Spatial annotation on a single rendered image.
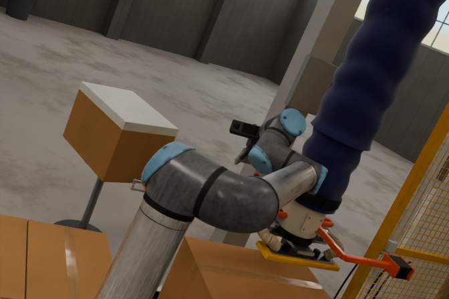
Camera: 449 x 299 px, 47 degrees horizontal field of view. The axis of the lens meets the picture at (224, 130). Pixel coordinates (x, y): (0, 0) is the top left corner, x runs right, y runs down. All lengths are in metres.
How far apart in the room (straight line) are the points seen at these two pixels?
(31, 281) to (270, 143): 1.24
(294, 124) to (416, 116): 11.01
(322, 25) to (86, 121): 1.55
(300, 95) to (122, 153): 1.09
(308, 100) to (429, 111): 9.62
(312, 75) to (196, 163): 1.94
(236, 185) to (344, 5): 2.06
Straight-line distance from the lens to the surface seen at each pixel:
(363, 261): 1.96
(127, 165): 3.19
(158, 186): 1.04
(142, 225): 1.07
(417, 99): 12.62
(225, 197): 1.00
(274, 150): 1.56
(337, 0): 2.93
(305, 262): 2.01
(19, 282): 2.34
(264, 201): 1.04
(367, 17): 1.91
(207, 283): 1.96
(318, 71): 2.91
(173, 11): 12.27
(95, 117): 3.30
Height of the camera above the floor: 1.93
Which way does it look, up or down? 14 degrees down
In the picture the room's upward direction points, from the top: 24 degrees clockwise
